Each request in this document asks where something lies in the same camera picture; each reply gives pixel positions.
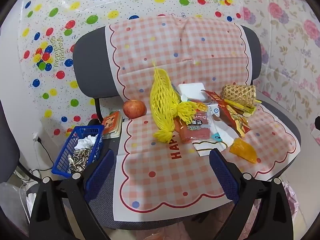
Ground grey padded chair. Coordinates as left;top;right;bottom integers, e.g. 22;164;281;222
72;17;302;230

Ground woven bamboo basket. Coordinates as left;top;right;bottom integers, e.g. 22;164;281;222
221;84;257;108

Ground red snack packet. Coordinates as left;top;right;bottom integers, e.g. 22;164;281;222
202;89;251;138

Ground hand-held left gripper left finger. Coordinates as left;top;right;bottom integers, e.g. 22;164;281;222
29;149;115;240

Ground yellow stick packet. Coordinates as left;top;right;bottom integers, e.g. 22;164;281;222
224;99;262;117

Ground floral print plastic sheet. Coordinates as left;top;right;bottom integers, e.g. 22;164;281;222
235;0;320;145

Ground white and blue packet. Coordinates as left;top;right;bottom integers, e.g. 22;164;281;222
207;102;227;120

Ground balloon print plastic sheet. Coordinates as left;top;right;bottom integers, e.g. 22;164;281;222
10;0;242;140

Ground blue plastic basket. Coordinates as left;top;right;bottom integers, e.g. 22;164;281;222
51;124;105;179

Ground black cable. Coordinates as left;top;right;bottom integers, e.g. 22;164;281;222
37;140;55;170

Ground white paper bag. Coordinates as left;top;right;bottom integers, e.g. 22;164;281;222
191;122;240;157

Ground yellow foam fruit net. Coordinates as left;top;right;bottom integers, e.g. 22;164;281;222
149;59;208;144

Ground pile of sunflower seed shells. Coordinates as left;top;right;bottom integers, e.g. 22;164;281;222
67;147;94;173

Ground crumpled white tissue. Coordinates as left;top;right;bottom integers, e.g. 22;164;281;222
74;134;99;150

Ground white plastic bag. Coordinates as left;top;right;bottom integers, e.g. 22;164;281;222
0;180;38;230

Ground white foam container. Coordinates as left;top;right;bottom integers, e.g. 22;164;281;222
177;81;209;103

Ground red apple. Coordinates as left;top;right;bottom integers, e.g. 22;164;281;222
122;99;147;119

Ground orange translucent wrapper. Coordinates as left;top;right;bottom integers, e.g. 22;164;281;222
229;138;257;164

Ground dark chair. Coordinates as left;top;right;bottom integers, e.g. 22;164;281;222
0;100;43;188

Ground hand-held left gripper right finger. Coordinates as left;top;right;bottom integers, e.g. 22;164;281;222
209;148;293;240

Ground pink trash bag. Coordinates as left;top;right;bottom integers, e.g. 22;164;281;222
282;180;300;220

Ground red and orange booklet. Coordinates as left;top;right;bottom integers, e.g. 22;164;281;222
101;110;123;139

